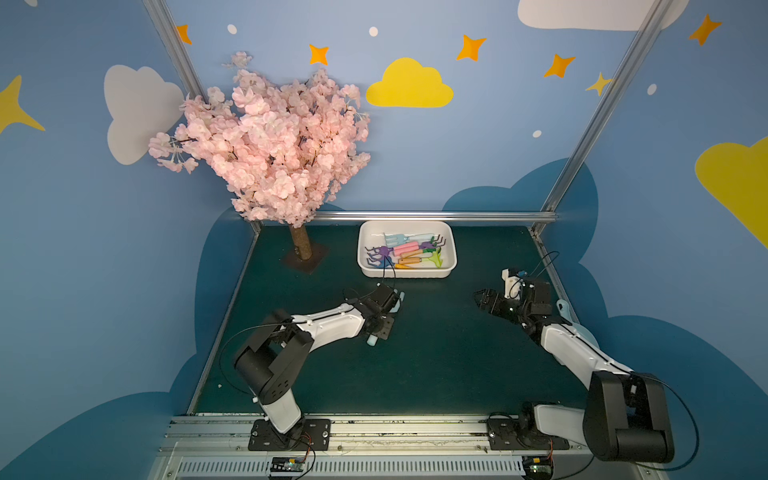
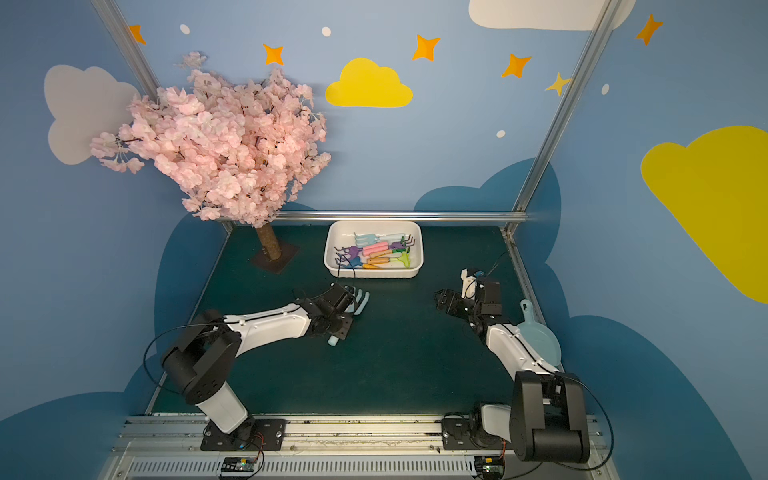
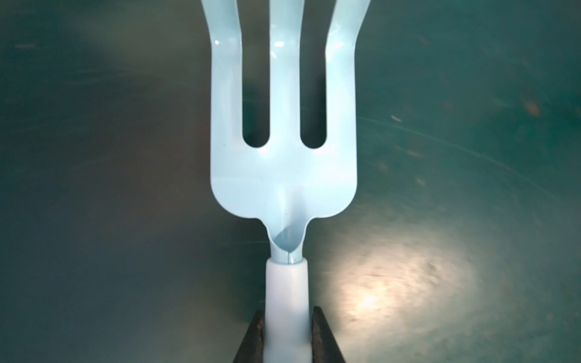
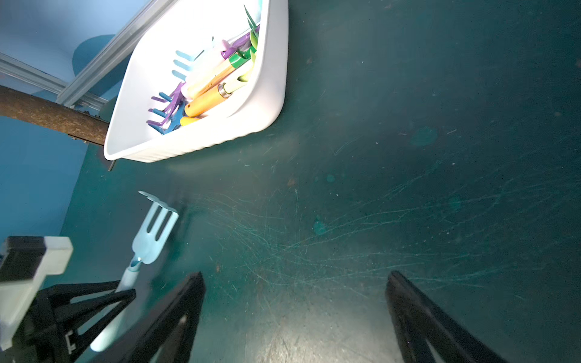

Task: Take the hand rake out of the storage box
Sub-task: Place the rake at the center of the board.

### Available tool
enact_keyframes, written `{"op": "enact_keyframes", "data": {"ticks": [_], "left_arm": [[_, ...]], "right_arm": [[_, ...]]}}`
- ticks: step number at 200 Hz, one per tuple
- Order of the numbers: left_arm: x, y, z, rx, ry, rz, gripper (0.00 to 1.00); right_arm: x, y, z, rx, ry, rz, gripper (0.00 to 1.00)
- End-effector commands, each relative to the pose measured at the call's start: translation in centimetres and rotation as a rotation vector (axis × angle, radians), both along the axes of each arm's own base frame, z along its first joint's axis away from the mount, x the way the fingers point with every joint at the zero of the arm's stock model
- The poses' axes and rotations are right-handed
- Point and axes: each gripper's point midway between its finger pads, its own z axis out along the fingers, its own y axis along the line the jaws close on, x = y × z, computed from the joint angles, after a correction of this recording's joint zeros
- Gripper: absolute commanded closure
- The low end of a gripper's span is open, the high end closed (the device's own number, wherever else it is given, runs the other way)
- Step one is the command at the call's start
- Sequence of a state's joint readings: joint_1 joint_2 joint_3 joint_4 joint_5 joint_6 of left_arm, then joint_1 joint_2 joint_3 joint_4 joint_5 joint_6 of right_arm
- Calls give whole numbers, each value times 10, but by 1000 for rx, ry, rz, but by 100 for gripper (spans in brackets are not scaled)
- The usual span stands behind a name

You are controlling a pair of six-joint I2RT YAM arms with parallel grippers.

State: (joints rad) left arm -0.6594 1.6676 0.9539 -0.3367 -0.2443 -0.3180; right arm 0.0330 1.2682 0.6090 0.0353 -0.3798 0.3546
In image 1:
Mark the light blue fork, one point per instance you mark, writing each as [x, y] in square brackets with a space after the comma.
[387, 322]
[395, 240]

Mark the pink cherry blossom tree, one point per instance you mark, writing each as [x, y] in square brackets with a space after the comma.
[282, 150]

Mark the right control board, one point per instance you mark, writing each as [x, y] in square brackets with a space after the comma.
[537, 468]

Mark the purple fork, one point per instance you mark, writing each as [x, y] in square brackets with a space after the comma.
[432, 244]

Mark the aluminium rail front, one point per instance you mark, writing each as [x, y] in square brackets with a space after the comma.
[214, 446]

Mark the aluminium frame back bar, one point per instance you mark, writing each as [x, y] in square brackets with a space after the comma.
[473, 217]

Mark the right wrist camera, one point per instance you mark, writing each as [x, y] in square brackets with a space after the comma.
[513, 282]

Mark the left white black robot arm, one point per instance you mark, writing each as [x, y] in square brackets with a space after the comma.
[272, 358]

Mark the control board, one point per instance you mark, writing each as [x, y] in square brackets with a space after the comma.
[287, 467]
[537, 468]

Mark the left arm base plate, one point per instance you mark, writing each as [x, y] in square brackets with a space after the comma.
[314, 433]

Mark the white plastic storage box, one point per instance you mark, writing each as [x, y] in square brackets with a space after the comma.
[371, 234]

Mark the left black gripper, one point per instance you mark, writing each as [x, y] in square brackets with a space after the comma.
[387, 312]

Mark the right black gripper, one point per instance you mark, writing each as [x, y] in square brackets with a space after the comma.
[501, 303]

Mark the light blue dustpan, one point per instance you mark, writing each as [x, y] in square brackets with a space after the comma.
[566, 312]

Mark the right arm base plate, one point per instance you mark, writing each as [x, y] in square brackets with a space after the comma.
[506, 434]

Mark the lime fork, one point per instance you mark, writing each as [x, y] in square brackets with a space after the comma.
[429, 258]

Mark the left control board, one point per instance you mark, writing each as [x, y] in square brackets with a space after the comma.
[287, 467]

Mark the purple rake, pink handle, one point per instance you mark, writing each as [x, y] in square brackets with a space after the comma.
[381, 257]

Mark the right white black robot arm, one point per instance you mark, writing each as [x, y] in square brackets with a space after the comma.
[625, 417]

